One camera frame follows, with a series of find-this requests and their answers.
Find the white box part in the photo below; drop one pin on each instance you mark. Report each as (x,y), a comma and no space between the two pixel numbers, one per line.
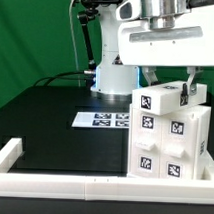
(166,98)

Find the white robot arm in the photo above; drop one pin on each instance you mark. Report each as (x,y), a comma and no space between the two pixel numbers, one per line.
(112,76)

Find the white door panel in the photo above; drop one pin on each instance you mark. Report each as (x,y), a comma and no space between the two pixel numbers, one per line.
(178,145)

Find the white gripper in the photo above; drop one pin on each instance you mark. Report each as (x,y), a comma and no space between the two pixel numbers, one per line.
(189,43)

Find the white U-shaped table frame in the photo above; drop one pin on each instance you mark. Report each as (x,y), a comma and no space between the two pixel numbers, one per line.
(97,188)

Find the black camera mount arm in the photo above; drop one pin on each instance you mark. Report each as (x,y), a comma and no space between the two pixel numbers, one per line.
(89,13)

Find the white marker base plate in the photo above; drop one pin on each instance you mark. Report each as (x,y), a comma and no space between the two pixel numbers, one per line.
(102,120)

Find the small white door part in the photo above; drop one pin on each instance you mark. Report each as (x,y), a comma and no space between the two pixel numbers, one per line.
(145,144)

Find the white cabinet body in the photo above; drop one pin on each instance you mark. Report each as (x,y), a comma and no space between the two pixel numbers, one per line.
(200,156)

